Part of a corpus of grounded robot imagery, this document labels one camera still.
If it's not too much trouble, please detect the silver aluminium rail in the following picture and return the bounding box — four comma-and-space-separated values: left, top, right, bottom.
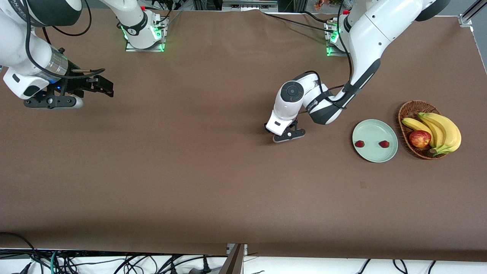
458, 0, 487, 28

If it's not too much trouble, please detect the brown table cover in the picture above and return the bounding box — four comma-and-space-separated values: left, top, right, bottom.
0, 7, 487, 263

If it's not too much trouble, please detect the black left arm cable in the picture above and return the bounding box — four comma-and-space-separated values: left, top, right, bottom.
304, 4, 355, 112

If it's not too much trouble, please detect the red apple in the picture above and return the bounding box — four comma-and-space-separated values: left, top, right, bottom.
409, 130, 432, 148

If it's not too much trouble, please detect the aluminium profile post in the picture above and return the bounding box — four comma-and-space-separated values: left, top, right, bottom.
219, 244, 248, 274

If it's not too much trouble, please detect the large yellow banana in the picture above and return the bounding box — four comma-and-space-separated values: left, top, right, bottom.
422, 112, 462, 156

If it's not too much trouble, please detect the grey electronics box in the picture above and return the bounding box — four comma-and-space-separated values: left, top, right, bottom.
222, 0, 279, 12

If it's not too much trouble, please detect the thick black floor cable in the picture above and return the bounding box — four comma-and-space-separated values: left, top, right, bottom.
0, 231, 52, 274

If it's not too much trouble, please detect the medium yellow banana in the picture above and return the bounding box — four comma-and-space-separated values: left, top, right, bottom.
418, 113, 446, 150

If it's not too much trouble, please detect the short black table cable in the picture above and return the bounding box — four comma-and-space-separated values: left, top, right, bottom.
302, 11, 335, 24

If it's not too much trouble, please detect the colourful background object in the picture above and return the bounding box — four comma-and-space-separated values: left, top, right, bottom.
314, 0, 354, 11

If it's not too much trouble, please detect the brown wicker basket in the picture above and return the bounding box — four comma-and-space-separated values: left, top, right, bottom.
398, 100, 457, 160

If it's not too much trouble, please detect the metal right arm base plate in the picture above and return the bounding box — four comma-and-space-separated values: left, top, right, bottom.
125, 17, 165, 52

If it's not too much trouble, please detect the light green round plate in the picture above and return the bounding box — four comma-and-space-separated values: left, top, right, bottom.
352, 119, 399, 163

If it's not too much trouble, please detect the black cable with plug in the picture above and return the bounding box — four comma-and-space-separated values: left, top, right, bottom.
156, 256, 213, 274

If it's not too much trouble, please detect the long black table cable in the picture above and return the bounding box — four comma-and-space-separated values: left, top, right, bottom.
261, 11, 335, 33

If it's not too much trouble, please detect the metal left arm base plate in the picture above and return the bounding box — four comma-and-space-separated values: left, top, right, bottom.
325, 19, 352, 58

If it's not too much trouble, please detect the small yellow banana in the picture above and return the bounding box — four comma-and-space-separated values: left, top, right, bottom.
402, 117, 433, 137

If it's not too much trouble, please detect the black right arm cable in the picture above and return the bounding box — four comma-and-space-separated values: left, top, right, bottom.
25, 0, 106, 79

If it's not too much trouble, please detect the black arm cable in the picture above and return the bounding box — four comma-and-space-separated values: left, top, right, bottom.
25, 0, 106, 79
304, 4, 355, 112

